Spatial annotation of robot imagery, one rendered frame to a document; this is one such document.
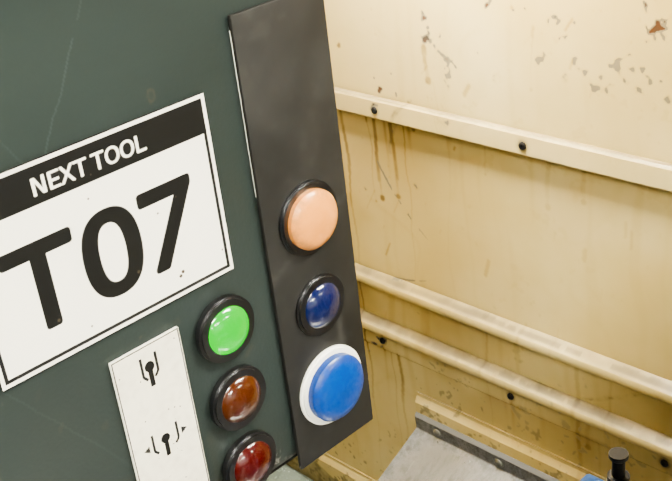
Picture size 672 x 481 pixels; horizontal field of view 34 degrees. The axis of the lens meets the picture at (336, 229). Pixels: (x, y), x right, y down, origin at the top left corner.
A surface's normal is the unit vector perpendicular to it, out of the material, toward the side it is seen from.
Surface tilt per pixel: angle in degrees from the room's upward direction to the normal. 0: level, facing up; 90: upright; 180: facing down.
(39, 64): 90
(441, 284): 90
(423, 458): 24
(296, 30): 90
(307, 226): 90
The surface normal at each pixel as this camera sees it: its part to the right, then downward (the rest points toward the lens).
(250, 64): 0.70, 0.25
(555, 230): -0.70, 0.39
